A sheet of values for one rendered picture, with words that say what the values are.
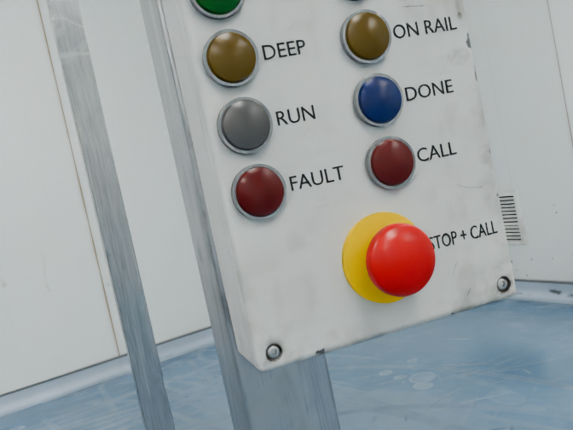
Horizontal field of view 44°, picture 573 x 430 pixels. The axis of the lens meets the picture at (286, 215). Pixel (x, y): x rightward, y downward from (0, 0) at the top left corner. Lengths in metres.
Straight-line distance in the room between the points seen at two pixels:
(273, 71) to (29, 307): 3.81
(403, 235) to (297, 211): 0.06
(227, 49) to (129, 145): 3.94
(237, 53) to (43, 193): 3.80
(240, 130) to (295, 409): 0.19
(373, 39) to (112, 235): 1.18
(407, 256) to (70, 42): 1.25
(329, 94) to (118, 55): 4.01
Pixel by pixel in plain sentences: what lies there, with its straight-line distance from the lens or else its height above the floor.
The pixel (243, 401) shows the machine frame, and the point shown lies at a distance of 0.46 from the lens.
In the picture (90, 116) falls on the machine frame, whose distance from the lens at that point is 1.54.
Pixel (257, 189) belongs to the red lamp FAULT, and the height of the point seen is 1.01.
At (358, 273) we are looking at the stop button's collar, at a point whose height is 0.95.
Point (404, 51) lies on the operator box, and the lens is 0.42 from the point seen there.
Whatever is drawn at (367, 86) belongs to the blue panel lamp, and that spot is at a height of 1.05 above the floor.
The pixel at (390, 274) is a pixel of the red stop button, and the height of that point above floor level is 0.95.
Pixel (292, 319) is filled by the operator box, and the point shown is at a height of 0.93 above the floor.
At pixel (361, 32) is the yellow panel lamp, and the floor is 1.08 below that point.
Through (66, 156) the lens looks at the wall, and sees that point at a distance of 4.20.
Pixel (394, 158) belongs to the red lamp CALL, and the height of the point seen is 1.01.
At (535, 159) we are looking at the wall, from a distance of 3.90.
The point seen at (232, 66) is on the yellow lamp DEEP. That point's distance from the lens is 0.38.
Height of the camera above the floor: 1.02
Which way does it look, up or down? 4 degrees down
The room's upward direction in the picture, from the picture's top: 12 degrees counter-clockwise
